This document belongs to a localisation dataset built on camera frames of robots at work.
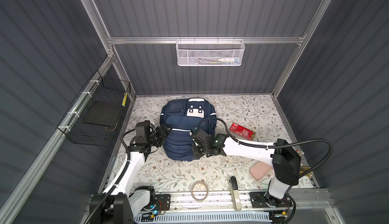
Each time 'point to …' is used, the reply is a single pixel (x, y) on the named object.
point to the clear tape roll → (207, 192)
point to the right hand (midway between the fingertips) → (193, 151)
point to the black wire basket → (92, 118)
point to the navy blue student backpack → (183, 115)
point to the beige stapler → (235, 193)
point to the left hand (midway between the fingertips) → (171, 130)
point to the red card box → (242, 131)
